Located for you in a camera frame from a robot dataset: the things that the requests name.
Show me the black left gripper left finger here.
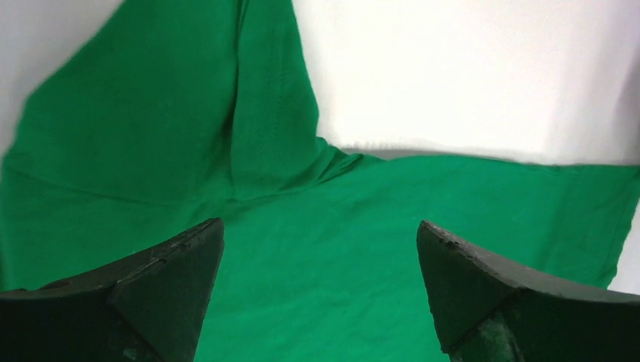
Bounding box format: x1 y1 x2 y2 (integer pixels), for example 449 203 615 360
1 218 224 361

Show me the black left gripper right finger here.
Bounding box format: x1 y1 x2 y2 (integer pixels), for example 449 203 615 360
417 221 639 361

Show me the green t-shirt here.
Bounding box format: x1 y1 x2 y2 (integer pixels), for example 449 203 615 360
1 1 639 361

